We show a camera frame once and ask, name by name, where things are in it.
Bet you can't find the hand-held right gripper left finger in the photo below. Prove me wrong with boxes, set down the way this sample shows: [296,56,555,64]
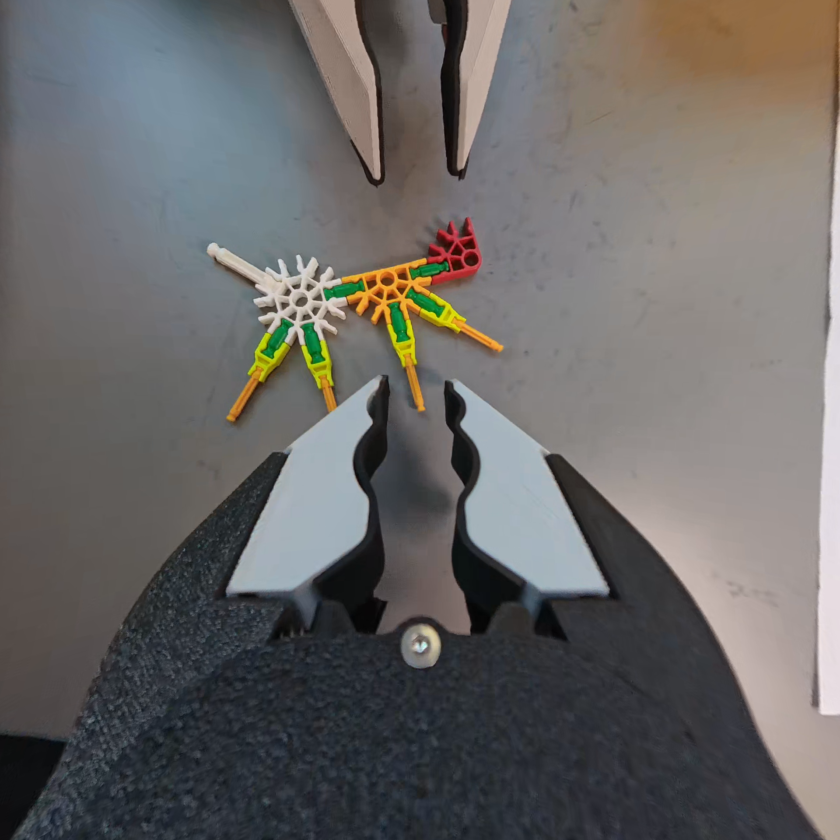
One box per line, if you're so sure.
[225,374,395,634]

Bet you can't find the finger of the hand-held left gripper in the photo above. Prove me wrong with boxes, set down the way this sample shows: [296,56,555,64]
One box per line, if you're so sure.
[289,0,385,188]
[427,0,513,179]

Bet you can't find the white folded instruction sheet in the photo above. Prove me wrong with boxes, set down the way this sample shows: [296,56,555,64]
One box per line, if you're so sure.
[815,190,840,718]

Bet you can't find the colourful construction toy model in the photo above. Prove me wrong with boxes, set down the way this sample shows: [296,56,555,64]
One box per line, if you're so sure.
[206,217,505,423]

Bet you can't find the grey desk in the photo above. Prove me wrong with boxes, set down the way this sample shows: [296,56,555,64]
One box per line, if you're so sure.
[0,0,840,840]

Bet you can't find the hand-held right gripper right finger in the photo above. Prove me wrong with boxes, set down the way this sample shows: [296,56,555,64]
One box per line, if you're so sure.
[443,378,613,636]

